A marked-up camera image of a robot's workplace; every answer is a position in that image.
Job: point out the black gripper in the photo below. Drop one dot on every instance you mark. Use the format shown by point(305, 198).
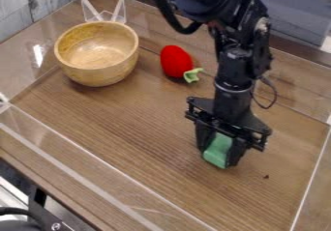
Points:
point(227, 114)

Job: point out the green rectangular block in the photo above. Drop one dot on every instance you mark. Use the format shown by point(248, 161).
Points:
point(216, 154)

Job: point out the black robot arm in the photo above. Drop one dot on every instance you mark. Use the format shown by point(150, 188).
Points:
point(239, 25)

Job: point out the light brown wooden bowl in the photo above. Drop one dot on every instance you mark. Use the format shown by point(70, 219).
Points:
point(97, 52)

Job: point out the red felt strawberry toy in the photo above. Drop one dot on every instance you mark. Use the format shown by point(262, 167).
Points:
point(177, 64)

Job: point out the grey blue sofa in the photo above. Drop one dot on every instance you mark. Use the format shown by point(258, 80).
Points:
point(302, 19)

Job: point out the black metal table bracket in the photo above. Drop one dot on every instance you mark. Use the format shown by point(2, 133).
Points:
point(50, 222)

